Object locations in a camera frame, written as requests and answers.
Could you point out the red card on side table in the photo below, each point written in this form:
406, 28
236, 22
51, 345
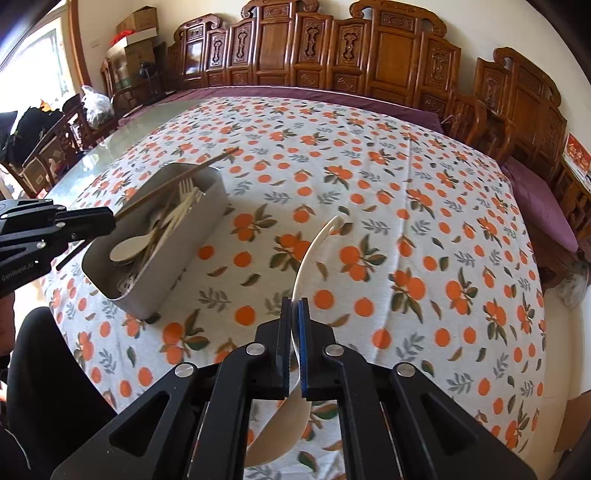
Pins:
577, 155

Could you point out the orange print tablecloth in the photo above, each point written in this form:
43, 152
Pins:
290, 289

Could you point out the wooden side table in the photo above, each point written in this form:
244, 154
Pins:
573, 195

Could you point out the cream plastic fork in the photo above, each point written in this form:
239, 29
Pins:
186, 192

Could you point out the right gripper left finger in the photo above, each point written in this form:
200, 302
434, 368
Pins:
193, 422

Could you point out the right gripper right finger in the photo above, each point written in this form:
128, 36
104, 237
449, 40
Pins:
396, 423

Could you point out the white long-handled spoon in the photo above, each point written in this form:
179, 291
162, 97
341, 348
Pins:
284, 429

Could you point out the white ceramic spoon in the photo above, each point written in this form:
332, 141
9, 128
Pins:
129, 248

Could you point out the grey metal utensil tray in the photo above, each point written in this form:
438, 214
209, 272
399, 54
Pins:
135, 267

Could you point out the white plastic bag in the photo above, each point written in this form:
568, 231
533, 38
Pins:
98, 108

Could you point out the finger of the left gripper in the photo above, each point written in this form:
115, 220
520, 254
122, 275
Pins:
81, 224

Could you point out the stacked cardboard boxes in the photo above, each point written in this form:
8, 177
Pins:
131, 57

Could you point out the brown wooden chopstick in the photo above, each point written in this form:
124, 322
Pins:
164, 188

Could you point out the carved wooden armchair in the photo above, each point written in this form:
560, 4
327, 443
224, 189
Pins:
513, 111

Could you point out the carved wooden sofa bench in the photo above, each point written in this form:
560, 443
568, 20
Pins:
385, 50

